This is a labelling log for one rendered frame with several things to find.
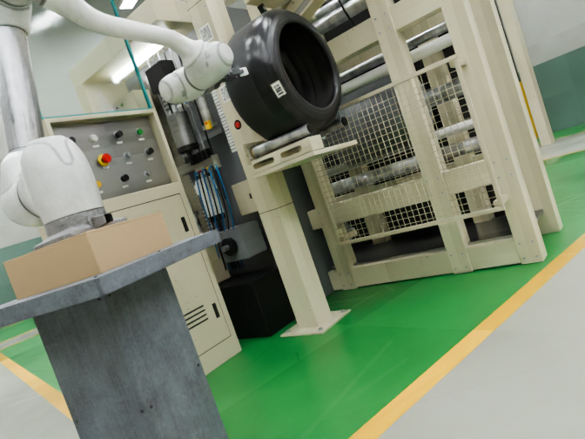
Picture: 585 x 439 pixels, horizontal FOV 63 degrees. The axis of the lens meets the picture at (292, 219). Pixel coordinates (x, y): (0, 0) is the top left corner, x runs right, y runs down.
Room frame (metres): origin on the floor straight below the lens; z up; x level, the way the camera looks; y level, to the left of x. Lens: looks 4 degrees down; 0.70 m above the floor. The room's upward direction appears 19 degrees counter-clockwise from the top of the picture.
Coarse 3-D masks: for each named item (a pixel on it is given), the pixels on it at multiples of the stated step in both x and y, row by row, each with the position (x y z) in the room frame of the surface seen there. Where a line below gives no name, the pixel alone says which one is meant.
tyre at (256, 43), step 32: (256, 32) 1.96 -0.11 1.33; (288, 32) 2.30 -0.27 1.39; (256, 64) 1.93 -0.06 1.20; (288, 64) 2.43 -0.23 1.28; (320, 64) 2.36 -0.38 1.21; (256, 96) 1.97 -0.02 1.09; (288, 96) 1.94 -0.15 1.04; (320, 96) 2.38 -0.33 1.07; (256, 128) 2.08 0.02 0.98; (288, 128) 2.05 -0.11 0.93; (320, 128) 2.12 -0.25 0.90
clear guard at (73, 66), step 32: (96, 0) 2.29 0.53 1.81; (32, 32) 2.02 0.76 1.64; (64, 32) 2.13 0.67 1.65; (96, 32) 2.24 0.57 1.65; (32, 64) 1.98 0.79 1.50; (64, 64) 2.08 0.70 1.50; (96, 64) 2.20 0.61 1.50; (128, 64) 2.33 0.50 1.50; (64, 96) 2.05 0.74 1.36; (96, 96) 2.16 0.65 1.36; (128, 96) 2.28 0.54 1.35
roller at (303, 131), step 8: (296, 128) 2.03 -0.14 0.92; (304, 128) 1.99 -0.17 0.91; (312, 128) 1.99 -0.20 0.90; (280, 136) 2.08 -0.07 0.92; (288, 136) 2.04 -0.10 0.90; (296, 136) 2.02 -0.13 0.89; (304, 136) 2.02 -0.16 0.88; (264, 144) 2.14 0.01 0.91; (272, 144) 2.10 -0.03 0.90; (280, 144) 2.08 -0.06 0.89; (256, 152) 2.17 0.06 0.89; (264, 152) 2.16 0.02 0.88
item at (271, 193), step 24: (192, 0) 2.32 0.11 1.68; (216, 0) 2.32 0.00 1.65; (216, 24) 2.28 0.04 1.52; (240, 120) 2.29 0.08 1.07; (240, 144) 2.32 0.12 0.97; (264, 192) 2.30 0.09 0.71; (288, 192) 2.36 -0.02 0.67; (264, 216) 2.33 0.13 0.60; (288, 216) 2.31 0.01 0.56; (288, 240) 2.27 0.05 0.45; (288, 264) 2.30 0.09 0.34; (312, 264) 2.35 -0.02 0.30; (288, 288) 2.33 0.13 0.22; (312, 288) 2.30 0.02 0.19; (312, 312) 2.27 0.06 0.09
